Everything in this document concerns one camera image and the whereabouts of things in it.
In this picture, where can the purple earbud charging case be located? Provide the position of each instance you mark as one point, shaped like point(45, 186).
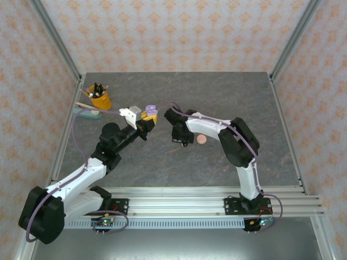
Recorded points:
point(151, 109)

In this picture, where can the pink earbud charging case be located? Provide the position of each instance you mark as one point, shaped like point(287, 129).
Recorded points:
point(202, 139)

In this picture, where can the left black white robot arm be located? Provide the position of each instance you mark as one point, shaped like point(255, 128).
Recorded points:
point(73, 178)

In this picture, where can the yellow pen cup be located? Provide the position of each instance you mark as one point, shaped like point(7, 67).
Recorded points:
point(101, 101)

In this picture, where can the teal beige stapler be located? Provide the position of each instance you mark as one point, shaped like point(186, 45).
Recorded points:
point(86, 107)

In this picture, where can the black marker pen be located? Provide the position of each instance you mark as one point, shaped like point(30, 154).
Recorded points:
point(96, 88)
point(102, 89)

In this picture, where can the orange pencil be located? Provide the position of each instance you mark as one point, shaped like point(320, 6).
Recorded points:
point(86, 93)

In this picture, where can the green lit circuit board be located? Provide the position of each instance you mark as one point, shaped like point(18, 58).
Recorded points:
point(261, 223)
point(104, 223)

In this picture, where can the grey metal base panel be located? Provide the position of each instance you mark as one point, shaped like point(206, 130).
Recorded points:
point(176, 243)

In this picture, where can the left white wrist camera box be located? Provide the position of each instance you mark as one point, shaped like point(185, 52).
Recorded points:
point(132, 115)

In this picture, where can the aluminium side rail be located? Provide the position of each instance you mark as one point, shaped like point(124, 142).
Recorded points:
point(78, 89)
point(281, 108)

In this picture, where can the wide aluminium rail beam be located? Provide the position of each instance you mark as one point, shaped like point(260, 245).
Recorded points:
point(176, 205)

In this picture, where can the aluminium corner post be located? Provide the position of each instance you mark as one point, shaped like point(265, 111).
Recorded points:
point(293, 40)
point(58, 40)

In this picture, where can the aluminium frame leg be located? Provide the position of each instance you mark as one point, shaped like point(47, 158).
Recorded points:
point(324, 243)
point(21, 252)

